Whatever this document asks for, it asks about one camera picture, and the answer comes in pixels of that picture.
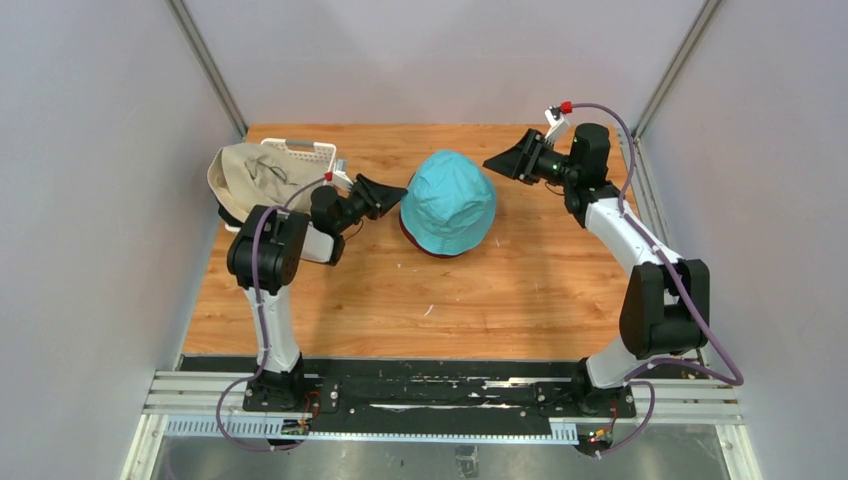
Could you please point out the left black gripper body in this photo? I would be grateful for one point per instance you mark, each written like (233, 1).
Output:
(357, 205)

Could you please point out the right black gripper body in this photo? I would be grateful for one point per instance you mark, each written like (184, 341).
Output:
(553, 168)

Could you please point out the teal bucket hat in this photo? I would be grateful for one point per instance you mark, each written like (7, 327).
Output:
(449, 193)

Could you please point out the beige bucket hat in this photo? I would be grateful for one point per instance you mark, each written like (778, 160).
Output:
(255, 179)

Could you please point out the maroon bucket hat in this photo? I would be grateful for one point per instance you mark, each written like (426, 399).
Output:
(433, 243)

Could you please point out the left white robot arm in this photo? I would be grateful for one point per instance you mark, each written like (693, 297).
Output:
(264, 259)

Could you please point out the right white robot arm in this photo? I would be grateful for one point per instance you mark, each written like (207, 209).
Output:
(666, 303)

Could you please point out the white perforated plastic basket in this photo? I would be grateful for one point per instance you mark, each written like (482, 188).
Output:
(301, 151)

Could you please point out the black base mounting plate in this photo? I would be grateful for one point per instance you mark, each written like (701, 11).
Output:
(437, 397)

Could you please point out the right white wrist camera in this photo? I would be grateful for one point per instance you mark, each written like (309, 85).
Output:
(558, 122)

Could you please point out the white slotted cable duct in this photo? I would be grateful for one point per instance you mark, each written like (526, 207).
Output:
(561, 433)

